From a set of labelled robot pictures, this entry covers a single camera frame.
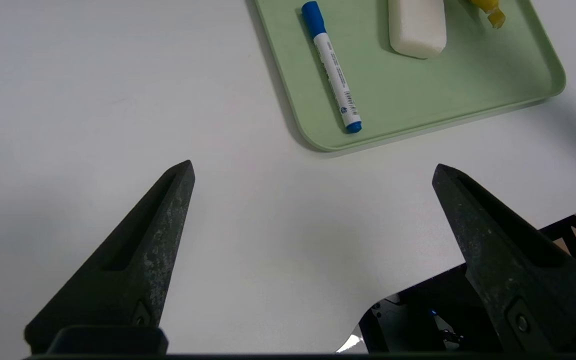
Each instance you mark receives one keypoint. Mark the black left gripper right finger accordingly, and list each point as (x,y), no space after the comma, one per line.
(513,280)

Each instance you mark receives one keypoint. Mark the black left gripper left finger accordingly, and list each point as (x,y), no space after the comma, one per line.
(133,280)

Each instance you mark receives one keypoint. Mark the white soap bar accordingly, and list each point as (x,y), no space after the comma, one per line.
(418,27)

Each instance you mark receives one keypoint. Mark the yellow banana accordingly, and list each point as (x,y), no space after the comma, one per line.
(490,7)

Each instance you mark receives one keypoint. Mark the black robot base chassis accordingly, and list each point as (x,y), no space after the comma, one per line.
(418,310)

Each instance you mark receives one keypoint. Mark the light green plastic tray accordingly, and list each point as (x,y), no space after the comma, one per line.
(468,85)

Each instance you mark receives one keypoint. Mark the blue and white marker pen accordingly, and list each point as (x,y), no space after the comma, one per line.
(333,70)

